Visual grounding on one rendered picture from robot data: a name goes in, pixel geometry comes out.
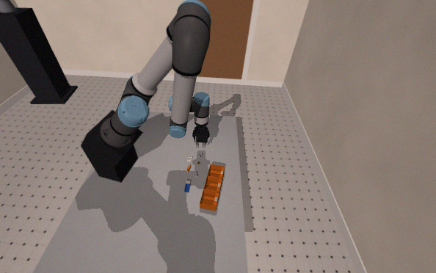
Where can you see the blue and white eraser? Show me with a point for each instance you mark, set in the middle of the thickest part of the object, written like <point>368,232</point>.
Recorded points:
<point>187,186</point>

